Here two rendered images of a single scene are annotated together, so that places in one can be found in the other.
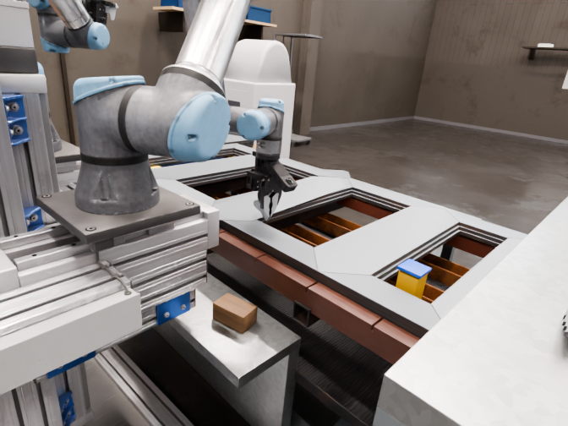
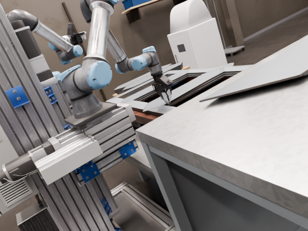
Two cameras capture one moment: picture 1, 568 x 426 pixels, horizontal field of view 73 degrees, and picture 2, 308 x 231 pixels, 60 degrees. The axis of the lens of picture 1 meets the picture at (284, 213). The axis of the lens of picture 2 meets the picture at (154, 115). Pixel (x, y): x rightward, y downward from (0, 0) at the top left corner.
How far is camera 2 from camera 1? 0.62 m
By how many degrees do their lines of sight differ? 23
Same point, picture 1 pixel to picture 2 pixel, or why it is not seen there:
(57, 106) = not seen: hidden behind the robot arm
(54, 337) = (71, 157)
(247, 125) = (135, 64)
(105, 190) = (80, 109)
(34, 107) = (55, 89)
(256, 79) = (188, 26)
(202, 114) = (94, 70)
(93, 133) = (69, 90)
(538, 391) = (178, 121)
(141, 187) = (91, 103)
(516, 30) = not seen: outside the picture
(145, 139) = (83, 86)
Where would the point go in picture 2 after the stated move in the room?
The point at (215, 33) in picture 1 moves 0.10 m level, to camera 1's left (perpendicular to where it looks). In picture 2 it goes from (95, 39) to (78, 46)
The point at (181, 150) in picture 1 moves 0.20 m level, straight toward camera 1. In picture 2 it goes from (93, 85) to (81, 97)
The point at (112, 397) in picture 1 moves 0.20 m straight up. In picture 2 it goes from (132, 206) to (121, 184)
